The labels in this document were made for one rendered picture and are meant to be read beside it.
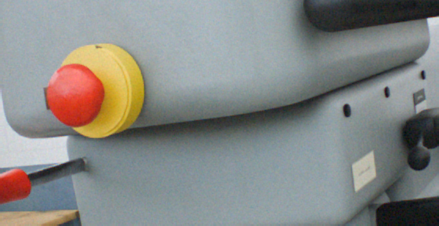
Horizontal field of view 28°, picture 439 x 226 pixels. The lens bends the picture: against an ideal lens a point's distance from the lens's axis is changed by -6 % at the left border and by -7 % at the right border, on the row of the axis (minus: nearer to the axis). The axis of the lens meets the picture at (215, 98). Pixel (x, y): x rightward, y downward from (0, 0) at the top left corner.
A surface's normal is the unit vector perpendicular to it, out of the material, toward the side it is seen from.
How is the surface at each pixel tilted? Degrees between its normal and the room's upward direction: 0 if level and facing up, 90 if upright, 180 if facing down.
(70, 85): 87
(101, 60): 90
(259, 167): 90
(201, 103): 117
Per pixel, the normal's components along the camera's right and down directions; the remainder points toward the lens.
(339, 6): -0.43, 0.12
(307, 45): 0.72, -0.08
